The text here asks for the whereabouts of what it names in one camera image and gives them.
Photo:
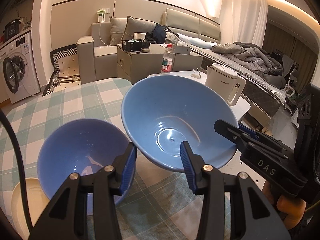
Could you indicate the black organizer box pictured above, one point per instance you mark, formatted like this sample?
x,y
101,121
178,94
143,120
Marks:
x,y
137,43

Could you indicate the black pressure cooker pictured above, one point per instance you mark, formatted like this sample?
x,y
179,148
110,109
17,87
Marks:
x,y
11,29

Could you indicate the white electric kettle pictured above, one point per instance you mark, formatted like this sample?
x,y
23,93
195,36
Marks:
x,y
225,82

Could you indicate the beige bedside cabinet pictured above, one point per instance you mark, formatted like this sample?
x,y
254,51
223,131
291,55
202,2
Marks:
x,y
136,65

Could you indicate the grey cushion left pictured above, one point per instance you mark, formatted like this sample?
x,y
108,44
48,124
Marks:
x,y
118,26

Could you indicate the grey cushion right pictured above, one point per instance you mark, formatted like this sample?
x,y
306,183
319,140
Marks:
x,y
137,25

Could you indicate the green checkered tablecloth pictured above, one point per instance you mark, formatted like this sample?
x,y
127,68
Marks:
x,y
159,204

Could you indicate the person's right hand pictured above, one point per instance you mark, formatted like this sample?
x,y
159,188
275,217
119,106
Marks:
x,y
293,208

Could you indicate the plastic water bottle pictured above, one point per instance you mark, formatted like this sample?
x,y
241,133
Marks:
x,y
167,61

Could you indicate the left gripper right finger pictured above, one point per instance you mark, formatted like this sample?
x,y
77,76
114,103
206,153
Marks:
x,y
252,215

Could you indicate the white curtain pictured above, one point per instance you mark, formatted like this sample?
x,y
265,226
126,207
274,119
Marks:
x,y
243,21

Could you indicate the grey duvet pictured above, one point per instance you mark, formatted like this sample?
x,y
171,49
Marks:
x,y
255,59

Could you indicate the grey cushion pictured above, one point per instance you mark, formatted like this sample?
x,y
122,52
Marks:
x,y
118,26
137,25

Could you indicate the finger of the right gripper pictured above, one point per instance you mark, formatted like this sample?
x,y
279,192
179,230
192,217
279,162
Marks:
x,y
247,146
266,139

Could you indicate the bed with beige headboard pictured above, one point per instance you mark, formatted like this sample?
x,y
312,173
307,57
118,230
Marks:
x,y
202,35

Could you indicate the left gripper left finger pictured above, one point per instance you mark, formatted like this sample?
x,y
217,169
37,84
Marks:
x,y
65,216

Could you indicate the light blue bowl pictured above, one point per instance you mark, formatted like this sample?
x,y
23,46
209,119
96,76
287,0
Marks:
x,y
160,112

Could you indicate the white washing machine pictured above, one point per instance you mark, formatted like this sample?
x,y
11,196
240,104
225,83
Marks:
x,y
18,69

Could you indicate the black patterned folded mat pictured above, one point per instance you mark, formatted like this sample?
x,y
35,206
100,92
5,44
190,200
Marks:
x,y
66,72

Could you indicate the beige sofa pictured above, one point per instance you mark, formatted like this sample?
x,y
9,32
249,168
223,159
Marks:
x,y
97,54

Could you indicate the dark blue clothing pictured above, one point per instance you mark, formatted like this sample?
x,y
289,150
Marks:
x,y
157,36

